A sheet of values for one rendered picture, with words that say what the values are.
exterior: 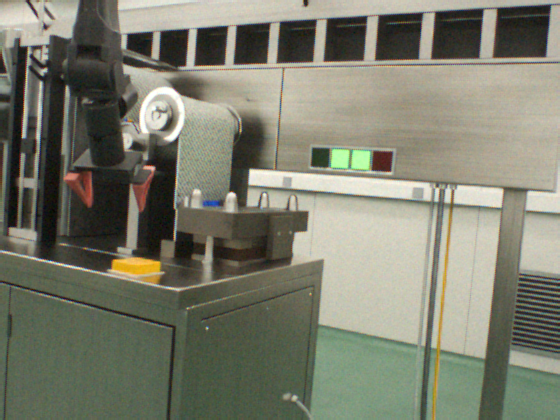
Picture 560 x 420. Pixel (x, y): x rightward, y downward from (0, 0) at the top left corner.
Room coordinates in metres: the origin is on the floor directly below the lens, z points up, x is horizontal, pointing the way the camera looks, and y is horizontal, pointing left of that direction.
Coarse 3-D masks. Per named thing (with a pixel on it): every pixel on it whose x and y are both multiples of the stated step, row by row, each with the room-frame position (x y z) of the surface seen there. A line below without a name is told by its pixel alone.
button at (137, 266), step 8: (120, 264) 1.09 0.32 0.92; (128, 264) 1.09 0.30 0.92; (136, 264) 1.08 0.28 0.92; (144, 264) 1.09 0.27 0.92; (152, 264) 1.11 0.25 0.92; (160, 264) 1.13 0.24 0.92; (128, 272) 1.08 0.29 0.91; (136, 272) 1.07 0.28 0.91; (144, 272) 1.09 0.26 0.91; (152, 272) 1.11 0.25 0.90
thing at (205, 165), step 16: (192, 144) 1.41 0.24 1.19; (208, 144) 1.47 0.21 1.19; (224, 144) 1.54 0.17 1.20; (192, 160) 1.42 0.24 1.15; (208, 160) 1.48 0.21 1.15; (224, 160) 1.55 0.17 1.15; (192, 176) 1.42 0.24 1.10; (208, 176) 1.48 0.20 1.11; (224, 176) 1.55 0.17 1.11; (176, 192) 1.37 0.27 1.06; (208, 192) 1.49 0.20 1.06; (224, 192) 1.56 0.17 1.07; (176, 208) 1.37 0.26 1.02
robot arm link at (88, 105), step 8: (88, 104) 0.87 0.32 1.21; (96, 104) 0.87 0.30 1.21; (104, 104) 0.86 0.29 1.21; (112, 104) 0.87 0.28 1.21; (120, 104) 0.92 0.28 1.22; (88, 112) 0.86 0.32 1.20; (96, 112) 0.86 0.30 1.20; (104, 112) 0.86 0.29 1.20; (112, 112) 0.87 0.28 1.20; (88, 120) 0.87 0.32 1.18; (96, 120) 0.87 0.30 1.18; (104, 120) 0.87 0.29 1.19; (112, 120) 0.88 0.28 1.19; (88, 128) 0.88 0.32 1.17; (96, 128) 0.87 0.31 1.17; (104, 128) 0.88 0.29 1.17; (112, 128) 0.88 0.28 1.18; (120, 128) 0.91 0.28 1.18
